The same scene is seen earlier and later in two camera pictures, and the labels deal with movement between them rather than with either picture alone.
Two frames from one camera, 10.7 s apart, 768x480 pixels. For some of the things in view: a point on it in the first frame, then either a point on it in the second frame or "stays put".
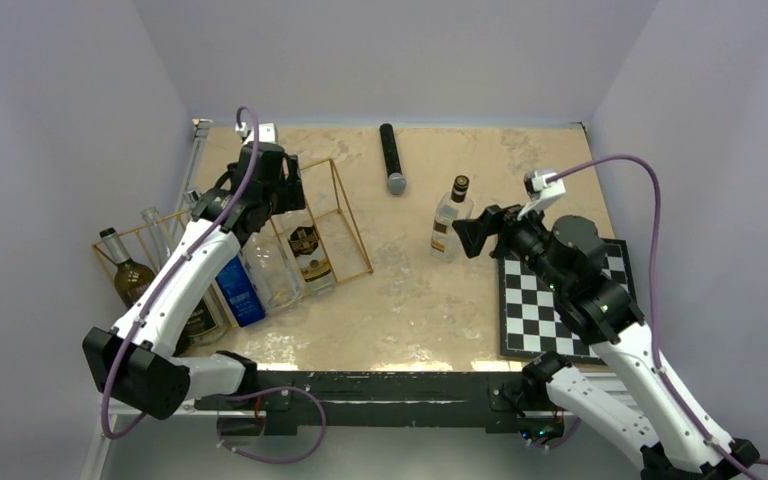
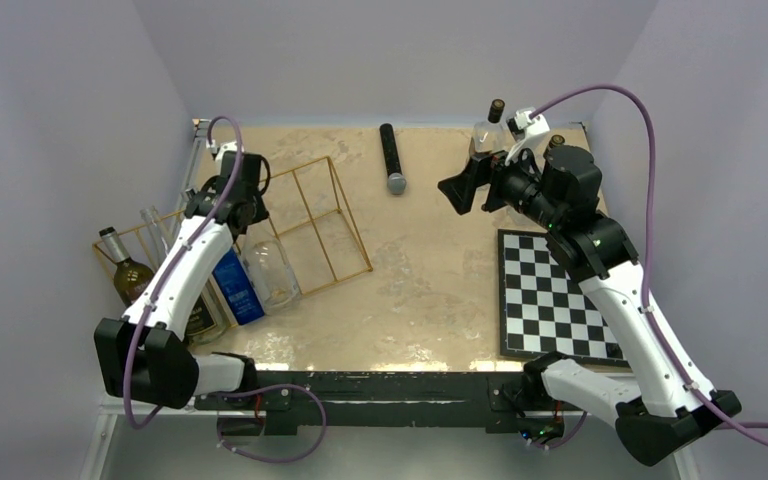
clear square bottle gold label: (455, 207) to (555, 141)
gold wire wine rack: (319, 240) stays put
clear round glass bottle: (270, 268) stays put
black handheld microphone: (397, 182) stays put
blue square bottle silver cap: (240, 292) stays put
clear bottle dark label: (212, 324) stays put
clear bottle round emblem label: (306, 250) to (493, 134)
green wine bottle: (130, 277) stays put
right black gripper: (472, 232) to (461, 188)
